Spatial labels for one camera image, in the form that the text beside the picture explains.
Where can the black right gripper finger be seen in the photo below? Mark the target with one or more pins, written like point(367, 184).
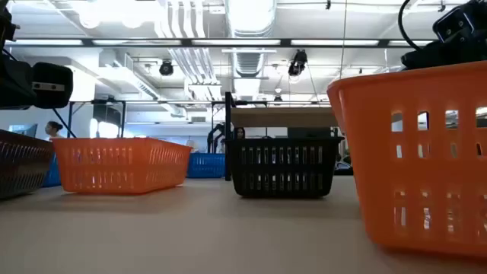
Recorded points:
point(430, 57)

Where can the black plastic basket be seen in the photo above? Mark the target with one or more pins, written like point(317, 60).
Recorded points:
point(23, 163)
point(283, 142)

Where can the blue plastic basket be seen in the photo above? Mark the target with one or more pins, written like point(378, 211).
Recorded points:
point(53, 175)
point(205, 165)

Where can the orange plastic basket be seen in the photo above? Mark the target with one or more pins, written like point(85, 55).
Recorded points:
point(380, 171)
point(114, 188)

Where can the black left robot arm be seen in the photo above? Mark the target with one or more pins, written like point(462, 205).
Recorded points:
point(5, 23)

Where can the black background robot arm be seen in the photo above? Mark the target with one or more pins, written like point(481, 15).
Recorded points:
point(213, 137)

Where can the black metal wooden shelf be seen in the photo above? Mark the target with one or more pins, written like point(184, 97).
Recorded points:
point(281, 117)

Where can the person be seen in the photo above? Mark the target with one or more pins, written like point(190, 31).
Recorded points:
point(53, 129)
point(239, 133)

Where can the computer monitor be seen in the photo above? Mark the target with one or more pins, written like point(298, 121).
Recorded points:
point(23, 130)

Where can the round black ceiling device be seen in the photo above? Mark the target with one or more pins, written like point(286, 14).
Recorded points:
point(166, 68)

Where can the white lamp shade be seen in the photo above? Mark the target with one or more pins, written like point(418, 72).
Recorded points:
point(191, 145)

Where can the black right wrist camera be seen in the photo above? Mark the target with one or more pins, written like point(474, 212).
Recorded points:
point(454, 23)

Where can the black background frame stand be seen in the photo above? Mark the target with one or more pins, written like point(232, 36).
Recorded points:
point(107, 114)

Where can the black hanging overhead camera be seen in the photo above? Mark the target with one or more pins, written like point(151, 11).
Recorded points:
point(297, 62)

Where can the black wall screen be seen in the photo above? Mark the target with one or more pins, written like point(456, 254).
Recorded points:
point(308, 132)

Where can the black overhead frame bar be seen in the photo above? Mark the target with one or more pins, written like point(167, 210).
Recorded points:
point(186, 42)

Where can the silver ventilation duct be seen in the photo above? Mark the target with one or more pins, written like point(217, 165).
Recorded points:
point(249, 64)

